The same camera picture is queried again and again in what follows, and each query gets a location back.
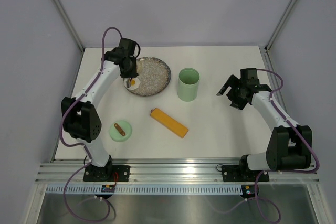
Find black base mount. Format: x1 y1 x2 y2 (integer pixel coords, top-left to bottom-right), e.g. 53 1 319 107
83 165 131 182
218 164 260 182

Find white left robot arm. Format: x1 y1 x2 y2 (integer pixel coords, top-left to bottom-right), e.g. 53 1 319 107
59 38 141 181

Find green cylindrical lunch container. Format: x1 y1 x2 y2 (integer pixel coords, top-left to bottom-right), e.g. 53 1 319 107
177 68 200 102

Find white slotted cable duct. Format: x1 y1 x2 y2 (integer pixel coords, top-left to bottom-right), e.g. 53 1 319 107
46 184 243 195

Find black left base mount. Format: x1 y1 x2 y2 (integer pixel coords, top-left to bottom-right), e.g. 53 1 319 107
83 165 131 182

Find aluminium corner frame post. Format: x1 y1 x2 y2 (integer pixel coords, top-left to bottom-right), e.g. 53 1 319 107
265 0 298 53

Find aluminium front rail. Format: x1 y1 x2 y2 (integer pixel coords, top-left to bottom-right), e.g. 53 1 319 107
35 158 320 185

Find green round lid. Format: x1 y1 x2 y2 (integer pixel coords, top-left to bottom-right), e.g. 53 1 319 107
109 120 133 143

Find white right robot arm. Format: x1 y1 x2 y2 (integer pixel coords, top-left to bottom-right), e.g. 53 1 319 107
217 68 312 182

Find metal food tongs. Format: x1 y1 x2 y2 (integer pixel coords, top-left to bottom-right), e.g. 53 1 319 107
124 78 133 88

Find aluminium left frame post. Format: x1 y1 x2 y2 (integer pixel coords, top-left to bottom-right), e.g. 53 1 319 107
51 0 85 53

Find yellow rectangular box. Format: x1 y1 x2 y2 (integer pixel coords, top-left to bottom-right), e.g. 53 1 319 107
150 108 188 138

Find toy fried egg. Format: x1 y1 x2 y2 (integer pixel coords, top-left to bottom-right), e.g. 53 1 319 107
123 78 140 90

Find glittery round plate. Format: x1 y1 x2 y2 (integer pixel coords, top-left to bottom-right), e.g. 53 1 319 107
126 57 171 97

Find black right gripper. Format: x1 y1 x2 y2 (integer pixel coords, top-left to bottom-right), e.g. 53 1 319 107
217 74 248 110

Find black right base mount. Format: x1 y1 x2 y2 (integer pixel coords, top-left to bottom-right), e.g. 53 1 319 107
218 164 260 182

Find aluminium right frame rail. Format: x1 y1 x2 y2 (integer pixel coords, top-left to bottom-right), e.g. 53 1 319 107
258 46 274 71

